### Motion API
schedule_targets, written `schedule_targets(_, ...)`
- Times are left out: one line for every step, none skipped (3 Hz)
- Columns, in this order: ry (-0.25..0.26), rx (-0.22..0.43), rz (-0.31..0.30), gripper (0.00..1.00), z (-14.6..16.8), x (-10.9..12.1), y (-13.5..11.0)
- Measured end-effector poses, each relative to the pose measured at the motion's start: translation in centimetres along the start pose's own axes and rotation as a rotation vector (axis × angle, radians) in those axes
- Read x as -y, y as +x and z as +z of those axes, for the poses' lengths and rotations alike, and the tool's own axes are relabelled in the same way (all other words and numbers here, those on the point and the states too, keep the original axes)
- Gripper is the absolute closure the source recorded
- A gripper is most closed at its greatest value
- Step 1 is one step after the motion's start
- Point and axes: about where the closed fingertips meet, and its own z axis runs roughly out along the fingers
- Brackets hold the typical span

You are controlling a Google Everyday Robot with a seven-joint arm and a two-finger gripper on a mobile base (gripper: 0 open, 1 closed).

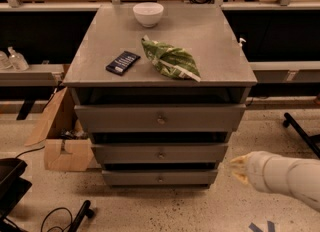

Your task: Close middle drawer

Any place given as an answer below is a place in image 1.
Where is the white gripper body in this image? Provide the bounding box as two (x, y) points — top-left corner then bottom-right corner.
(246, 151), (283, 193)

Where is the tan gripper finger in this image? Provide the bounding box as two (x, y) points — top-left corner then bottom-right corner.
(230, 155), (249, 185)

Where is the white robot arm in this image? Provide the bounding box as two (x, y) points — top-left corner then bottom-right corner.
(230, 151), (320, 211)

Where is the grey drawer cabinet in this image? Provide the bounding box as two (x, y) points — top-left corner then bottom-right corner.
(63, 2), (259, 154)

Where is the grey top drawer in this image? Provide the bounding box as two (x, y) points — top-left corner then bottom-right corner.
(75, 104), (245, 133)

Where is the blue floor tape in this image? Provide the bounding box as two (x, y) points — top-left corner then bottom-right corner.
(248, 221), (276, 232)

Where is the black equipment leg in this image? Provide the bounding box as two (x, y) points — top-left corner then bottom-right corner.
(282, 113), (320, 159)

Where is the white pump bottle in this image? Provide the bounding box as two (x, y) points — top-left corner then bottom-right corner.
(239, 37), (247, 47)

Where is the green chip bag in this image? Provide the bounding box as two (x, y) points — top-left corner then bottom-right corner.
(141, 35), (201, 82)

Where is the white ceramic bowl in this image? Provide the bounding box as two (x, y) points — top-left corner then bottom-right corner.
(133, 2), (164, 27)

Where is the open cardboard box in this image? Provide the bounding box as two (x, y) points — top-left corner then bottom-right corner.
(25, 88), (98, 172)

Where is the black chair base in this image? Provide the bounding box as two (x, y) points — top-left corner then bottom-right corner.
(0, 158), (32, 232)

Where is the clear sanitizer bottle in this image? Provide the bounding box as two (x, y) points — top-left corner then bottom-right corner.
(8, 47), (29, 71)

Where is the clear plastic bottle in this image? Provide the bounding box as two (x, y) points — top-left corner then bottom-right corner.
(0, 51), (12, 70)

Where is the black floor cable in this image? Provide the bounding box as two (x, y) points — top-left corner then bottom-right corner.
(39, 206), (75, 232)

